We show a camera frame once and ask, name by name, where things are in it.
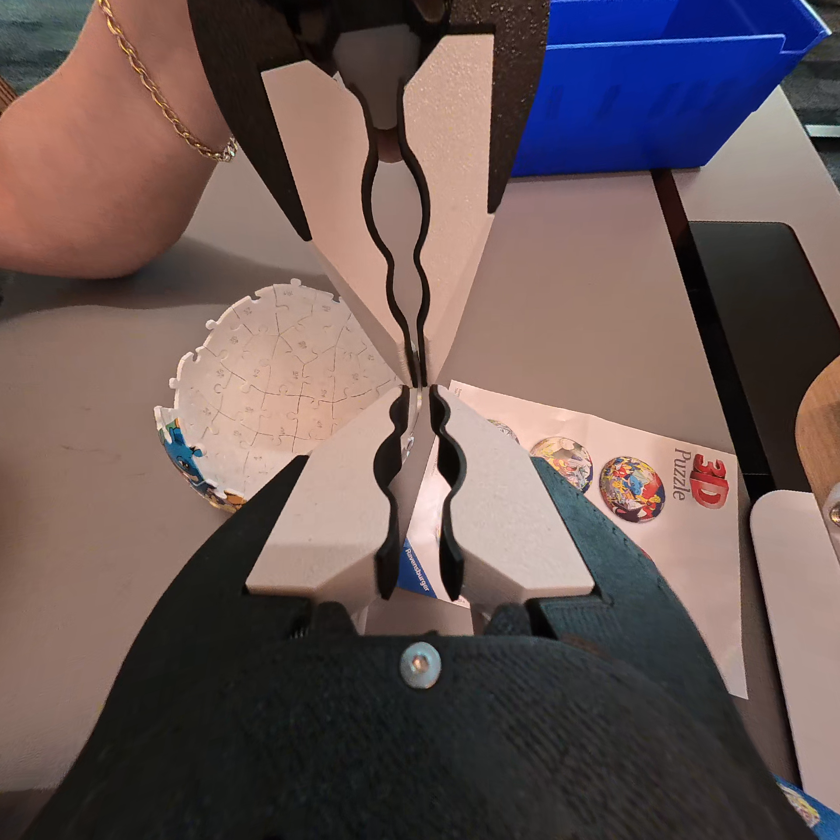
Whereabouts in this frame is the person's left hand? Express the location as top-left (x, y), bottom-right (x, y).
top-left (108, 0), bottom-right (238, 157)

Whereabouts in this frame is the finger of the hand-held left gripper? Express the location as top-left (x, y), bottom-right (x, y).
top-left (400, 31), bottom-right (496, 388)
top-left (260, 58), bottom-right (421, 388)

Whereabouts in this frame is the wooden-edged sign board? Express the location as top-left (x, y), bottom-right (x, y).
top-left (795, 357), bottom-right (840, 522)

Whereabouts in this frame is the single colourful jigsaw piece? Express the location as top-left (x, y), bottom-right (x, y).
top-left (402, 338), bottom-right (431, 460)

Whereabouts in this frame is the blue plastic bin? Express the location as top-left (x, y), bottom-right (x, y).
top-left (511, 0), bottom-right (831, 178)

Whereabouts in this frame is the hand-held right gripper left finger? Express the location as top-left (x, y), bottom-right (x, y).
top-left (243, 386), bottom-right (411, 618)

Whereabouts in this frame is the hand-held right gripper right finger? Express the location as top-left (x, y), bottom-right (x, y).
top-left (430, 386), bottom-right (597, 618)

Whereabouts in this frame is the gold chain bracelet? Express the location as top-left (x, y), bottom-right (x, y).
top-left (95, 0), bottom-right (240, 164)

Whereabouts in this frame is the white flat stand base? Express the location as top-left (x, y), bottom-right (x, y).
top-left (748, 489), bottom-right (840, 811)

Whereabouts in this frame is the white printed paper leaflet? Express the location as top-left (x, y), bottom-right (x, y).
top-left (397, 379), bottom-right (750, 700)

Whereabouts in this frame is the person's left forearm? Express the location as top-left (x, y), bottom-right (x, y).
top-left (0, 0), bottom-right (227, 280)

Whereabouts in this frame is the blue cardboard puzzle box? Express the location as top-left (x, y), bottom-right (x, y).
top-left (773, 774), bottom-right (824, 829)

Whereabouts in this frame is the black desk panel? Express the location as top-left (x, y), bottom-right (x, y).
top-left (653, 167), bottom-right (840, 500)

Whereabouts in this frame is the colourful half-built puzzle ball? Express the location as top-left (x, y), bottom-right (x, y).
top-left (153, 281), bottom-right (421, 514)

